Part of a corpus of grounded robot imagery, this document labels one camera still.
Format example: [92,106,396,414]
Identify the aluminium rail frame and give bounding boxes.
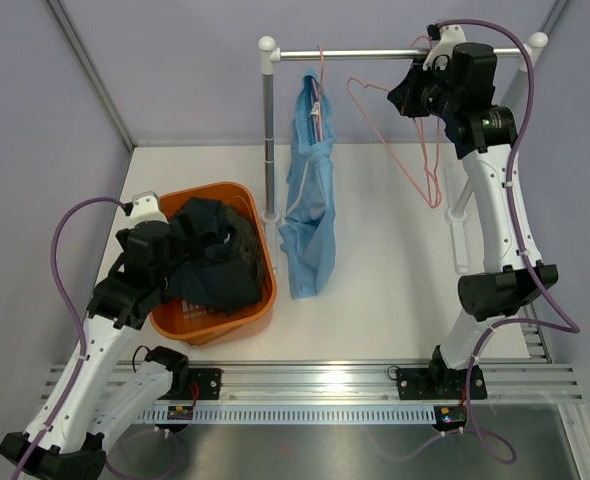
[39,309,584,404]

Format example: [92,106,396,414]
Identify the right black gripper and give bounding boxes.
[388,57,460,122]

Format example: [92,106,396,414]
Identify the slotted grey cable duct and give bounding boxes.
[139,405,469,425]

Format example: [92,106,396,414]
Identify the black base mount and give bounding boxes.
[160,367,222,401]
[386,365,488,401]

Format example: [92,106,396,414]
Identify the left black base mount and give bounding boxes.
[160,367,222,401]

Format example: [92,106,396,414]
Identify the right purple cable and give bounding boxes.
[374,18,581,466]

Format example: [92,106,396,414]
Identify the orange plastic laundry basket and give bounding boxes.
[149,182,277,346]

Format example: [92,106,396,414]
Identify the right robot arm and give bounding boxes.
[388,41,559,400]

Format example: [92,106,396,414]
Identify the light blue shorts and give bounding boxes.
[279,69,336,300]

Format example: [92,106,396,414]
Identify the pink hanger of blue shorts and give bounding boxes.
[308,45,330,145]

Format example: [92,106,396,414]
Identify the pink hanger of navy shorts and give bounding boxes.
[346,76,441,206]

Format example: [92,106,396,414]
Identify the white metal clothes rack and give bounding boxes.
[257,30,550,275]

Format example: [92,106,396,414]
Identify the olive green shorts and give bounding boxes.
[224,205,266,300]

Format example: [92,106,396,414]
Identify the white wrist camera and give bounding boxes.
[423,24,466,71]
[124,191,169,230]

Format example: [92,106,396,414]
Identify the dark navy shorts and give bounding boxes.
[167,197,260,315]

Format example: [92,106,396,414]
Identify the purple cable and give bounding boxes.
[374,18,581,466]
[9,197,189,480]

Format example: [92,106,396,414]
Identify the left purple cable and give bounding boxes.
[9,197,189,480]

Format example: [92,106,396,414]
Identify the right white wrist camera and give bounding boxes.
[423,24,466,71]

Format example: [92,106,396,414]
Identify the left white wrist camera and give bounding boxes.
[124,191,169,230]

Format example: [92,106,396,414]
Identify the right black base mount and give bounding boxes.
[386,365,488,401]

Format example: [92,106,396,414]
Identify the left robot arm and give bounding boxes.
[0,220,190,479]

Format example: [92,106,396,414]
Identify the pink hanger of green shorts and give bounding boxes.
[413,118,443,210]

